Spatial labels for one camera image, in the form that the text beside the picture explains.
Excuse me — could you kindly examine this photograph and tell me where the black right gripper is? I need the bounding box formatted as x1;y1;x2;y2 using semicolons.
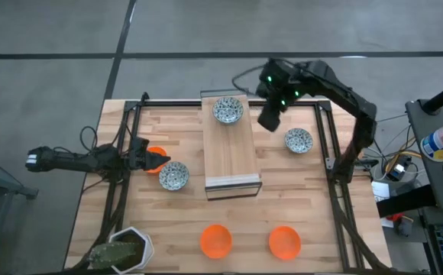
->
257;76;297;133

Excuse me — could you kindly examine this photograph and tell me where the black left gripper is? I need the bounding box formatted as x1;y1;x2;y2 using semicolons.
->
128;136;172;172

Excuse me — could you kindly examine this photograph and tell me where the orange plastic mini bowl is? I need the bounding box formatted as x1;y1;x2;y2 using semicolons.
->
268;225;302;261
199;224;233;260
144;146;168;176

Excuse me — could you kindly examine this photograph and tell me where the blue patterned ceramic mini bowl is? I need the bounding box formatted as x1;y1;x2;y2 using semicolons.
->
212;96;245;125
284;128;315;154
158;160;190;192

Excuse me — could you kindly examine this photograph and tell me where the white hexagonal plant pot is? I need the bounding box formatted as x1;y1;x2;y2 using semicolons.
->
108;226;155;275

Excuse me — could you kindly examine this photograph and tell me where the green cactus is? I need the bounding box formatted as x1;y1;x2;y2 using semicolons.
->
87;241;138;270

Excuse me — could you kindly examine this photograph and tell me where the white paper sheet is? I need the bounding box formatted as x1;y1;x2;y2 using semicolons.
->
370;180;391;202

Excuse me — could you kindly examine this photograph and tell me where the small grey power adapter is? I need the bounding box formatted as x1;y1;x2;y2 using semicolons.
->
390;162;409;181

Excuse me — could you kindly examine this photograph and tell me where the grey glass side table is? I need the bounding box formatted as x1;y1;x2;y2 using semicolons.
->
0;151;40;275

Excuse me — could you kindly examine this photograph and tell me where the wooden shelf with black frame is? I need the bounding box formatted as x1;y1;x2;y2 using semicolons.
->
199;89;264;202

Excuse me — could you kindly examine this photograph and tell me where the black thin arm cable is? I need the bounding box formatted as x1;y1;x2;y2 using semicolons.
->
231;64;264;96

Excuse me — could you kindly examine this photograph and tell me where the black metal table frame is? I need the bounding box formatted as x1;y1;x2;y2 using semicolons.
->
102;98;389;273

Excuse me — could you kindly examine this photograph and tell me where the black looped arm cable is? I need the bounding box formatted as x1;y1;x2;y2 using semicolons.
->
79;125;101;153

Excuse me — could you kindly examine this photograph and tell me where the tangled cable bundle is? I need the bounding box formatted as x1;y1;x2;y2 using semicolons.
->
372;112;428;180

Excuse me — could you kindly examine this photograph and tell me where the black flat strap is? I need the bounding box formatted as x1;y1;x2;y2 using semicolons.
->
376;184;438;219

